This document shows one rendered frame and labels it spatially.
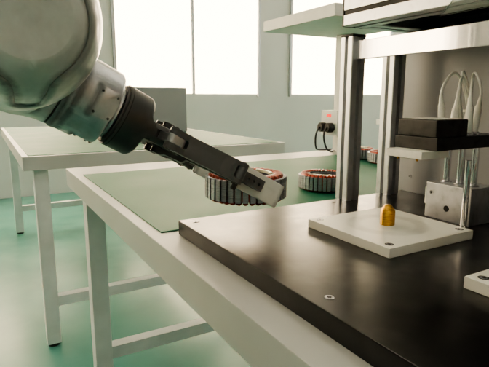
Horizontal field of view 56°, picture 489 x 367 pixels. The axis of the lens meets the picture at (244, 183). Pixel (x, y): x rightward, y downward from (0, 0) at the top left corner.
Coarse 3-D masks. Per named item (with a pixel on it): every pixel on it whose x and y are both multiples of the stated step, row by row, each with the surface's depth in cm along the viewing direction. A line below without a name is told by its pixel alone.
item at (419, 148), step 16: (400, 128) 64; (416, 128) 61; (432, 128) 59; (448, 128) 60; (464, 128) 61; (400, 144) 64; (416, 144) 62; (432, 144) 59; (448, 144) 60; (464, 144) 61; (480, 144) 63; (448, 160) 69; (464, 160) 67; (448, 176) 69
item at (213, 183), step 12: (264, 168) 66; (216, 180) 59; (276, 180) 59; (216, 192) 59; (228, 192) 58; (240, 192) 58; (228, 204) 59; (240, 204) 59; (252, 204) 59; (264, 204) 59
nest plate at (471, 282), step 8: (480, 272) 44; (488, 272) 44; (464, 280) 44; (472, 280) 43; (480, 280) 42; (488, 280) 42; (472, 288) 43; (480, 288) 42; (488, 288) 42; (488, 296) 42
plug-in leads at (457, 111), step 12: (456, 72) 67; (444, 84) 67; (468, 84) 68; (480, 84) 64; (456, 96) 64; (468, 96) 68; (480, 96) 64; (444, 108) 67; (456, 108) 64; (468, 108) 63; (480, 108) 64; (468, 120) 63; (468, 132) 63
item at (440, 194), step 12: (432, 192) 69; (444, 192) 67; (456, 192) 66; (480, 192) 64; (432, 204) 69; (444, 204) 67; (456, 204) 66; (480, 204) 65; (432, 216) 69; (444, 216) 68; (456, 216) 66; (468, 216) 64; (480, 216) 65
